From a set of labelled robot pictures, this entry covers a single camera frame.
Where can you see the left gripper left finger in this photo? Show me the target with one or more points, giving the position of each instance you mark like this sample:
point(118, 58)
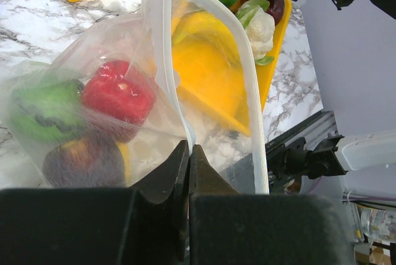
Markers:
point(142, 224)

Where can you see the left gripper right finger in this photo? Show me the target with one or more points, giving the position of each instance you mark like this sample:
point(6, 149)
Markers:
point(226, 227)

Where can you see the red strawberry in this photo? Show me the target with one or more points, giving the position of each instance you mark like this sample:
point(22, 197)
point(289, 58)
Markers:
point(123, 94)

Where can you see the clear zip top bag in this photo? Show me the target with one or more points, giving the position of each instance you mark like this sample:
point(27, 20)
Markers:
point(144, 39)

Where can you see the yellow lemon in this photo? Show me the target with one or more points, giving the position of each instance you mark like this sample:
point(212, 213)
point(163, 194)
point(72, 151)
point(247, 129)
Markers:
point(205, 55)

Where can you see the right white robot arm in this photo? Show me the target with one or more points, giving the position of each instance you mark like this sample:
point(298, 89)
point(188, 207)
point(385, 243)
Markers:
point(334, 156)

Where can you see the dark red plum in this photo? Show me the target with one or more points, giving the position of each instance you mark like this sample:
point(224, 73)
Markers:
point(276, 10)

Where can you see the white cauliflower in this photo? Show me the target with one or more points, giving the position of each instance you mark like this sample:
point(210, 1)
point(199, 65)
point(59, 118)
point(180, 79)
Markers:
point(259, 27)

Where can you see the aluminium frame rail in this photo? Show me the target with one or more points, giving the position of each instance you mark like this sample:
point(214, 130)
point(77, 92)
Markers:
point(314, 129)

